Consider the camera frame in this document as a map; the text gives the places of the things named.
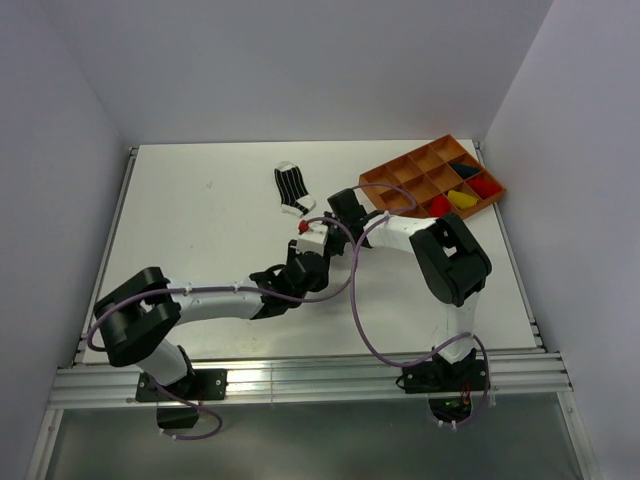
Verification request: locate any black white striped sock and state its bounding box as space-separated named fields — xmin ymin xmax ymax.
xmin=274 ymin=162 xmax=316 ymax=218

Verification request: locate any red Christmas sock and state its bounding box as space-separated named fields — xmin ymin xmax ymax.
xmin=427 ymin=195 xmax=451 ymax=218

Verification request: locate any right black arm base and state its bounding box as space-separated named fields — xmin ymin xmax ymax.
xmin=396 ymin=356 xmax=488 ymax=394

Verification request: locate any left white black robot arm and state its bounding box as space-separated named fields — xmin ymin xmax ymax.
xmin=93 ymin=240 xmax=331 ymax=399

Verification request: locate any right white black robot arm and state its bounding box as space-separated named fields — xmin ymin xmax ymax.
xmin=327 ymin=189 xmax=492 ymax=390

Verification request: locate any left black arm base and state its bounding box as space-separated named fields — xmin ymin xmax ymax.
xmin=135 ymin=369 xmax=228 ymax=441

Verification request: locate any orange compartment tray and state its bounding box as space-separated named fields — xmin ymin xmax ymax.
xmin=359 ymin=135 xmax=506 ymax=219

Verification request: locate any yellow rolled sock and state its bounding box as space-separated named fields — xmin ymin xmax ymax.
xmin=447 ymin=190 xmax=479 ymax=211

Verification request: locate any dark green rolled sock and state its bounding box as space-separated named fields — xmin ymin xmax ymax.
xmin=449 ymin=162 xmax=482 ymax=179

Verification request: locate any red rolled sock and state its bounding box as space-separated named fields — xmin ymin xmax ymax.
xmin=467 ymin=176 xmax=503 ymax=199

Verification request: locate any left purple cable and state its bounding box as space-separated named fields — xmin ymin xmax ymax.
xmin=87 ymin=215 xmax=361 ymax=441

